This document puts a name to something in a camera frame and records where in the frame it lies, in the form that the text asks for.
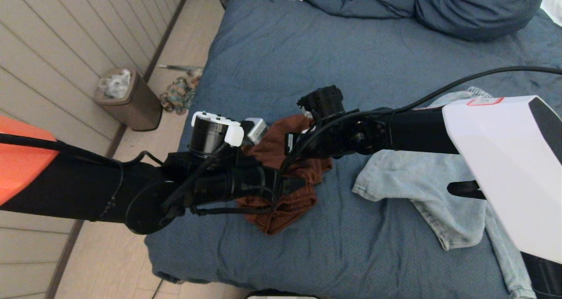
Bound thin black looped cable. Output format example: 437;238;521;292
190;184;281;216

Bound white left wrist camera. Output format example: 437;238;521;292
191;111;268;147

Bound white plastic bin bag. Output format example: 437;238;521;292
99;69;132;100

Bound white pillow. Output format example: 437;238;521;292
541;0;562;26

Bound brown trash bin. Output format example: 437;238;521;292
94;68;163;132

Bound black strap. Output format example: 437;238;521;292
447;180;487;200

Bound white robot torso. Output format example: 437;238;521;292
246;292;319;299

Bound colourful crumpled cloth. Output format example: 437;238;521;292
159;76;202;116

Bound bunched blue duvet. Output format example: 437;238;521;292
302;0;418;18

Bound grey metal rod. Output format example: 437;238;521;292
159;64;203;76

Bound rust brown garment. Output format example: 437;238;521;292
237;114;333;236

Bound light blue denim shorts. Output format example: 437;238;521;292
353;87;536;299

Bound blue bed sheet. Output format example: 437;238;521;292
145;0;562;299

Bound blue pillow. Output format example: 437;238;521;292
415;0;550;41

